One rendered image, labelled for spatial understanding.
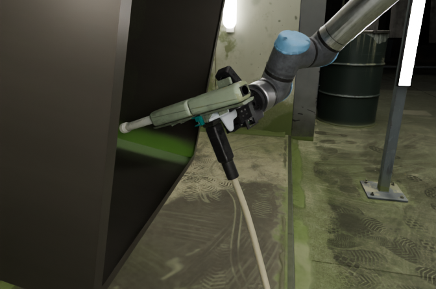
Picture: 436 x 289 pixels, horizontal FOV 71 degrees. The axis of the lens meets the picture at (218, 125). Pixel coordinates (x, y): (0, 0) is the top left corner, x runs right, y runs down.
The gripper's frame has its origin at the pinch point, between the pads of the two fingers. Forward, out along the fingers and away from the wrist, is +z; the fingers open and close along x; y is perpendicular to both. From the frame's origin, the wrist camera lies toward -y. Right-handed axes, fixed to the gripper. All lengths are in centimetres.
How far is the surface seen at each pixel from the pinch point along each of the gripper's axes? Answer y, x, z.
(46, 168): -4.6, -5.0, 36.6
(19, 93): -14.4, -6.9, 36.2
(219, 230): 54, 47, -31
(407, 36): 7, -24, -123
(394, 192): 87, 0, -119
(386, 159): 66, -1, -118
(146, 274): 48, 51, 5
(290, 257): 66, 18, -34
